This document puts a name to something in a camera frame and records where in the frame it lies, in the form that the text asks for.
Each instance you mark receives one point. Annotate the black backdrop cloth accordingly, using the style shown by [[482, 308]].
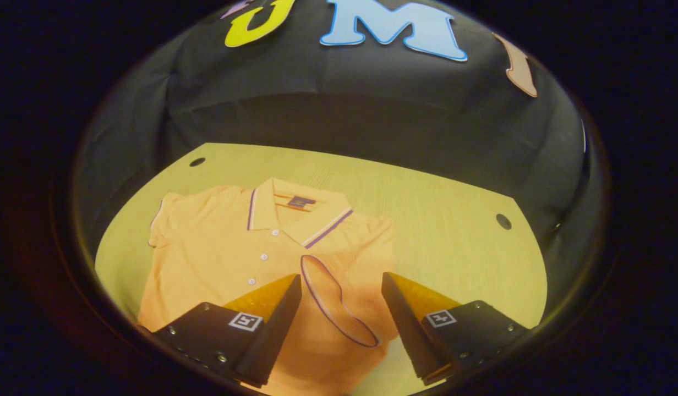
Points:
[[344, 104]]

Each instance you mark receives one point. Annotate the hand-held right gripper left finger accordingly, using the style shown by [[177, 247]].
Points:
[[273, 335]]

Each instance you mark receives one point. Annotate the orange polo T-shirt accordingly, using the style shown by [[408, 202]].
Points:
[[218, 264]]

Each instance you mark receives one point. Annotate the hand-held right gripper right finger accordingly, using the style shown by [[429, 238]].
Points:
[[405, 330]]

